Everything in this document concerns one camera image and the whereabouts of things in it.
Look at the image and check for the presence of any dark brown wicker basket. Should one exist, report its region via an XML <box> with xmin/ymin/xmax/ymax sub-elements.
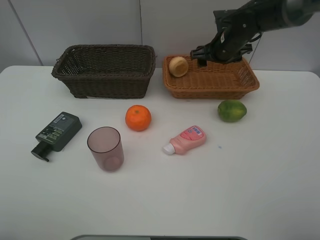
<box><xmin>51</xmin><ymin>44</ymin><xmax>156</xmax><ymax>99</ymax></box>

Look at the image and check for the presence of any pink lotion bottle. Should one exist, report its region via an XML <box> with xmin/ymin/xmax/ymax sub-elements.
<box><xmin>162</xmin><ymin>125</ymin><xmax>207</xmax><ymax>155</ymax></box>

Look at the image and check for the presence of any dark green pump bottle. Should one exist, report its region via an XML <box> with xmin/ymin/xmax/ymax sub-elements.
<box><xmin>31</xmin><ymin>111</ymin><xmax>82</xmax><ymax>162</ymax></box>

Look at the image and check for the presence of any orange tangerine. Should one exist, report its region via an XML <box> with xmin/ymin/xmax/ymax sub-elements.
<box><xmin>125</xmin><ymin>105</ymin><xmax>152</xmax><ymax>132</ymax></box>

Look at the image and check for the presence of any green lime fruit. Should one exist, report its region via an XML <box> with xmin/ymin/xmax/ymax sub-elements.
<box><xmin>217</xmin><ymin>99</ymin><xmax>247</xmax><ymax>123</ymax></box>

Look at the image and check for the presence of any light brown wicker basket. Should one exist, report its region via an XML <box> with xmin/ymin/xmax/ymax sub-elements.
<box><xmin>162</xmin><ymin>55</ymin><xmax>260</xmax><ymax>100</ymax></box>

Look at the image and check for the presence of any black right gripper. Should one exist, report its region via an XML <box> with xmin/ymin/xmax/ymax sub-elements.
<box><xmin>190</xmin><ymin>9</ymin><xmax>253</xmax><ymax>68</ymax></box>

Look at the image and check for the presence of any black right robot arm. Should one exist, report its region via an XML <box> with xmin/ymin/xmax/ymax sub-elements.
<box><xmin>190</xmin><ymin>0</ymin><xmax>320</xmax><ymax>67</ymax></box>

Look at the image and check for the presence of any translucent pink plastic cup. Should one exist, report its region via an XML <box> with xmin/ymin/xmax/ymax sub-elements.
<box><xmin>87</xmin><ymin>126</ymin><xmax>125</xmax><ymax>172</ymax></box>

